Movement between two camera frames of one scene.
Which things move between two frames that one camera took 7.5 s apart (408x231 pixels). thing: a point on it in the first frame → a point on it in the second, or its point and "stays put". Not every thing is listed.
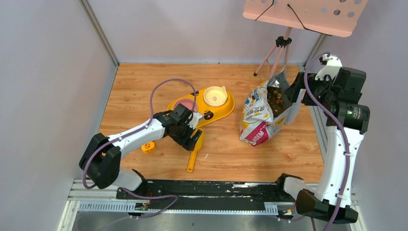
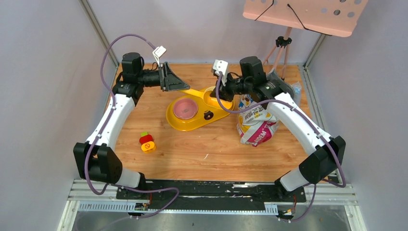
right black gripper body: [322, 89] → [233, 86]
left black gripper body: [191, 138] → [162, 78]
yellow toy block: [148, 147] stays put
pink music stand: [338, 18] stays put
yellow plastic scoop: [199, 144] → [205, 94]
